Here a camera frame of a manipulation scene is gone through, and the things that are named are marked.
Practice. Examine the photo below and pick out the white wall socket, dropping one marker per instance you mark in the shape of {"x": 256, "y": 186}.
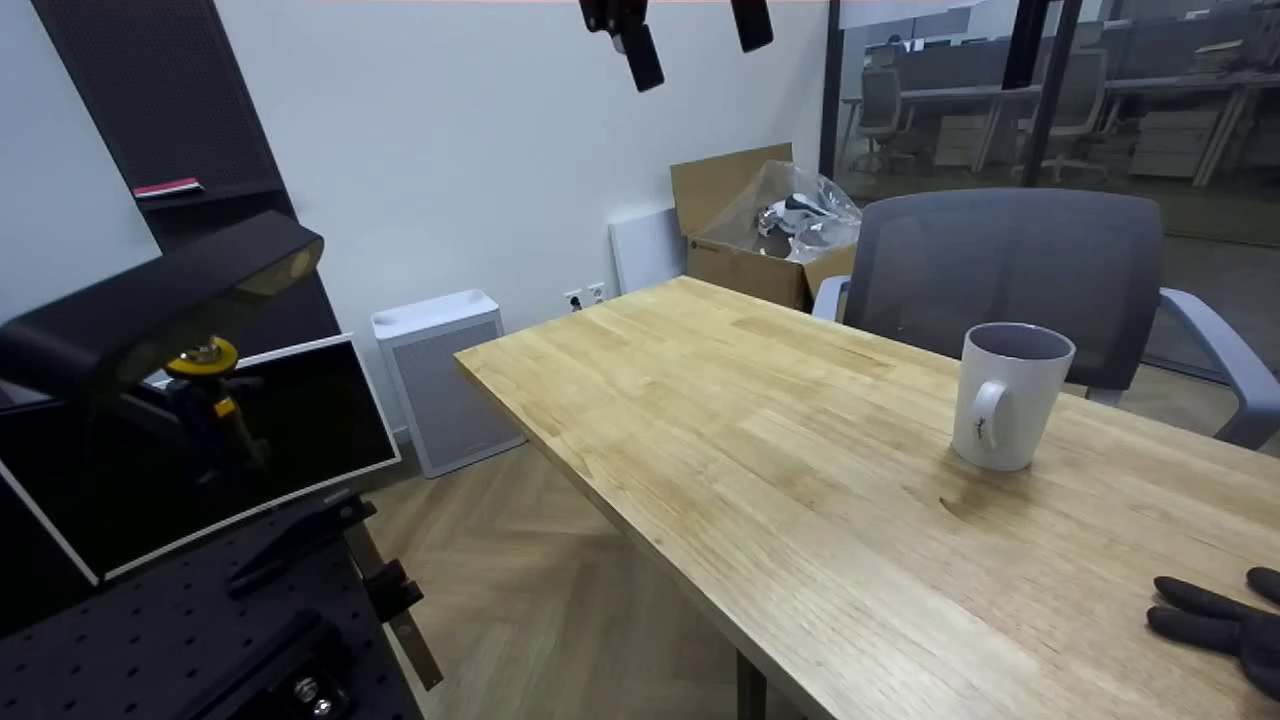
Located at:
{"x": 573, "y": 300}
{"x": 596, "y": 292}

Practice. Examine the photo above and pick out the white flat panel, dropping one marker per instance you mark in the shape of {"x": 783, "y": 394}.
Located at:
{"x": 648, "y": 250}

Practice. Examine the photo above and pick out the camera on mount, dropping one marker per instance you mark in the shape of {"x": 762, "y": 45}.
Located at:
{"x": 150, "y": 300}

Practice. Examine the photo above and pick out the pink book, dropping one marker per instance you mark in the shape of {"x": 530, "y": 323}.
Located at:
{"x": 168, "y": 187}

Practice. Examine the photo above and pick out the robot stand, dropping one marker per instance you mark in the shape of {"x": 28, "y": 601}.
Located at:
{"x": 150, "y": 640}

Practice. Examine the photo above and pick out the white air purifier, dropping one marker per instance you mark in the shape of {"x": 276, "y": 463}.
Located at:
{"x": 445, "y": 390}

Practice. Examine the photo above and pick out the black clamp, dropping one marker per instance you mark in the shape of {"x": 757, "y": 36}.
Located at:
{"x": 392, "y": 592}

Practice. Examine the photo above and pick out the black glove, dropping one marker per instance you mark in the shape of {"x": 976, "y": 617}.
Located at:
{"x": 1235, "y": 630}

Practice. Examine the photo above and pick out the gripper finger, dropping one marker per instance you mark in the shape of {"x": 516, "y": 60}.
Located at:
{"x": 640, "y": 55}
{"x": 752, "y": 25}

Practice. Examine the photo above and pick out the cardboard box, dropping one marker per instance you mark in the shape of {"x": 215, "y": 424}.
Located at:
{"x": 735, "y": 265}

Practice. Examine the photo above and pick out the grey office chair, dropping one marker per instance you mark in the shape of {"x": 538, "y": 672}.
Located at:
{"x": 880, "y": 110}
{"x": 1082, "y": 105}
{"x": 1010, "y": 265}

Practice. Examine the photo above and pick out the monitor with white frame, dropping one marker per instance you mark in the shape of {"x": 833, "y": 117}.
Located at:
{"x": 320, "y": 430}

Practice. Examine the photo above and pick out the white mug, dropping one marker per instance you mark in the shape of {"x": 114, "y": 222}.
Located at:
{"x": 1005, "y": 410}

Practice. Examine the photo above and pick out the clear plastic bag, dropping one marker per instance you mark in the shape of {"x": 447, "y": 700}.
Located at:
{"x": 800, "y": 215}

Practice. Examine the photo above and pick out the row of office desks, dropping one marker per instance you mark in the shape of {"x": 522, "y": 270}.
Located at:
{"x": 1180, "y": 100}

